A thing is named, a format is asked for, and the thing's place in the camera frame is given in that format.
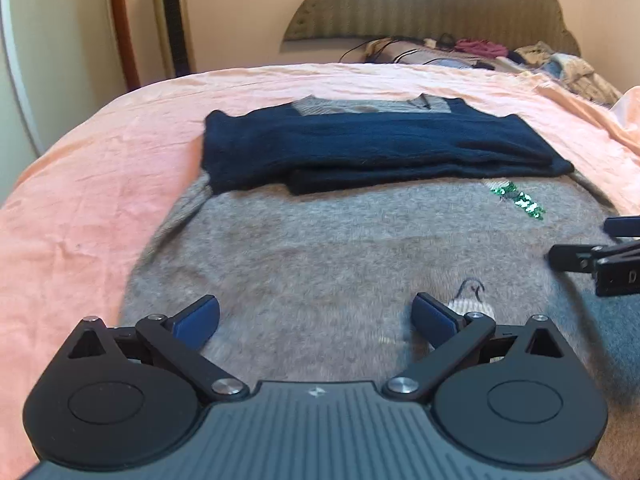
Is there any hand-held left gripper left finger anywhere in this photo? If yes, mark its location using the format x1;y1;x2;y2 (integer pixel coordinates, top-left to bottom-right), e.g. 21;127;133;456
65;294;251;403

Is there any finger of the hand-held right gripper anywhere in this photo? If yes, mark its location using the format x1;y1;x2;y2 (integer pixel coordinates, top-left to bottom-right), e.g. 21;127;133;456
604;214;640;239
547;242;618;275

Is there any striped beige cloth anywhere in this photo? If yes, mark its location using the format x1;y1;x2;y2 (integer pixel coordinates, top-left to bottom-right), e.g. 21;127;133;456
362;37;478;67

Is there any grey and navy sweater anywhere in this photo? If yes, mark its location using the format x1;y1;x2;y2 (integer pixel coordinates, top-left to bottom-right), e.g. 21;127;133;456
117;92;640;461

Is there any maroon garment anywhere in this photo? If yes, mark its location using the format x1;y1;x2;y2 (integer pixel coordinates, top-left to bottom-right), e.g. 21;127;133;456
454;37;508;59

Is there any black cable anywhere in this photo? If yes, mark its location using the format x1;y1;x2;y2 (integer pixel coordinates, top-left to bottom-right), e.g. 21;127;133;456
340;33;457;64

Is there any gold tower fan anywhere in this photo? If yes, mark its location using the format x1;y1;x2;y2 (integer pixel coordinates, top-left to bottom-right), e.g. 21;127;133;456
149;0;197;79

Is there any olive padded headboard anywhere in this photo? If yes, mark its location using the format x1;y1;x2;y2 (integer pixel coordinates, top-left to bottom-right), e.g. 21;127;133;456
282;0;581;56

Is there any patterned beige crumpled cloth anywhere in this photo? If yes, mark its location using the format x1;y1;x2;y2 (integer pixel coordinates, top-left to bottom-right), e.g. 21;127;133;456
512;41;624;109

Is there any pink bedsheet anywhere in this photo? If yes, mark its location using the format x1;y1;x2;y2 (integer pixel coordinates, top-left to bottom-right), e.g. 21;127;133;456
0;62;640;480

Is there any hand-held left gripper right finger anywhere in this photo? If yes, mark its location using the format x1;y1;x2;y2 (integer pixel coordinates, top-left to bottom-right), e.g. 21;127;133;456
382;291;567;405

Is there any brown wooden door frame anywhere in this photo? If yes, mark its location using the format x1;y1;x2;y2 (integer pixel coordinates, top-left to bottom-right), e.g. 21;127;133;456
106;0;142;93

